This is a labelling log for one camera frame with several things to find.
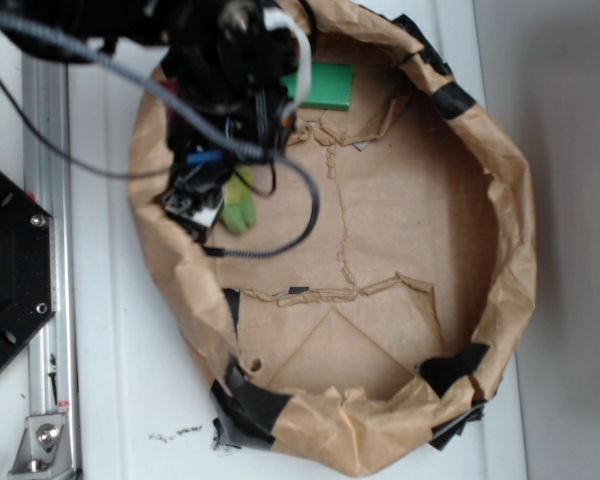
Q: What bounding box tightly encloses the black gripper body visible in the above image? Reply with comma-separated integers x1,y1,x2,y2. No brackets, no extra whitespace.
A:
160,99,293,244

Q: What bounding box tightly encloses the green rectangular block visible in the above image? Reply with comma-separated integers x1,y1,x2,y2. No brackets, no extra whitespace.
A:
300,62,354,111

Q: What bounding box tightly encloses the green plush frog toy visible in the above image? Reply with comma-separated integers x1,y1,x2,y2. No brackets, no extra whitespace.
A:
221,166,256,236

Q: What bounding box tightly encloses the brown paper bag tray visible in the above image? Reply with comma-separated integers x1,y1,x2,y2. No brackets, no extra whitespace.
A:
127,1,537,477

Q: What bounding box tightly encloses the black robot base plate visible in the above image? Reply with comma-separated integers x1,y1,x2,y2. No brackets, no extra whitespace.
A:
0,171,54,374

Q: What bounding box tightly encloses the thin black cable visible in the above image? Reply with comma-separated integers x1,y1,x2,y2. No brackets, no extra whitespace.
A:
0,49,176,181

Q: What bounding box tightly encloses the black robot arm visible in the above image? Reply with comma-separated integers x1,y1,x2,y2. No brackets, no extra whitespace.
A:
0,1,316,243

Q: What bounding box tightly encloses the aluminium extrusion rail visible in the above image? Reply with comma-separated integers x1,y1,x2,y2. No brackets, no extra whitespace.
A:
9,57,82,479

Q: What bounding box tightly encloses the metal corner bracket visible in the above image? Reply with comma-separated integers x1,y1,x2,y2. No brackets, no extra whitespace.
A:
8,413,75,479

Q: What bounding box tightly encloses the grey braided cable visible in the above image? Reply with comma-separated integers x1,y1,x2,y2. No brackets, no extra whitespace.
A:
0,8,322,260

